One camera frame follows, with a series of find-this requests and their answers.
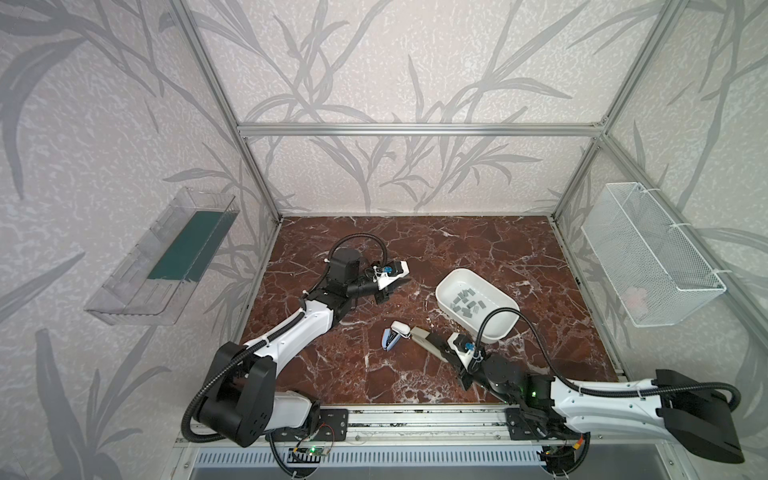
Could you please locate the green circuit board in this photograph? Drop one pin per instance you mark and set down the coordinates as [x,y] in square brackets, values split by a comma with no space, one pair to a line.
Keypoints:
[310,453]

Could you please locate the white plastic tray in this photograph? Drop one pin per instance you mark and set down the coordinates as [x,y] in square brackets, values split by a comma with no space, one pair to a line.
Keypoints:
[462,278]

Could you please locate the blue staple remover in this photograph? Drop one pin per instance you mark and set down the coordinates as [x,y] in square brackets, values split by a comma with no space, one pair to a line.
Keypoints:
[389,339]

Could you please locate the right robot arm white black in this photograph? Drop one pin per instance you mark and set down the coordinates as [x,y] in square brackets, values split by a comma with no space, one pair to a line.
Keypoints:
[669,406]

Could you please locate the aluminium cage frame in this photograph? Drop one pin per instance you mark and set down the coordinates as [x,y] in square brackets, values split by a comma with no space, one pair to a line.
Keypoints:
[695,125]

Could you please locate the grey staple strips pile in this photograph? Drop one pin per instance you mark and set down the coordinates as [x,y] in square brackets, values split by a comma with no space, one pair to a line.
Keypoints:
[468,303]

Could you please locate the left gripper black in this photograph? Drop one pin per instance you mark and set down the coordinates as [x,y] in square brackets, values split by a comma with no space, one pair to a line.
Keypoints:
[381,291]

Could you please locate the white wire mesh basket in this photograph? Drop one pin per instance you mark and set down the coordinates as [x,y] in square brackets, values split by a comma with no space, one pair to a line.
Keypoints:
[640,245]

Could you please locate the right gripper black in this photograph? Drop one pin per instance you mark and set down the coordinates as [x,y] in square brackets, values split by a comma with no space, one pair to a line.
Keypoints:
[444,350]

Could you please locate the pink item in basket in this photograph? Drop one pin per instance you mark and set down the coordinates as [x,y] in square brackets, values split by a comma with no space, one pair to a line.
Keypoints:
[635,301]

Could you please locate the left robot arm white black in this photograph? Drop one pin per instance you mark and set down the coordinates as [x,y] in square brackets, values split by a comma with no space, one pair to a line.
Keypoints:
[238,400]

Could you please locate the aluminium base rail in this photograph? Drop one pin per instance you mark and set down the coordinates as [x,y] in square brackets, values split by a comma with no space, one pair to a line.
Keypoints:
[371,425]

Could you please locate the clear plastic wall bin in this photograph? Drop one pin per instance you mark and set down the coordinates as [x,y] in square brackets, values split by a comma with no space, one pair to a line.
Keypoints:
[155,281]

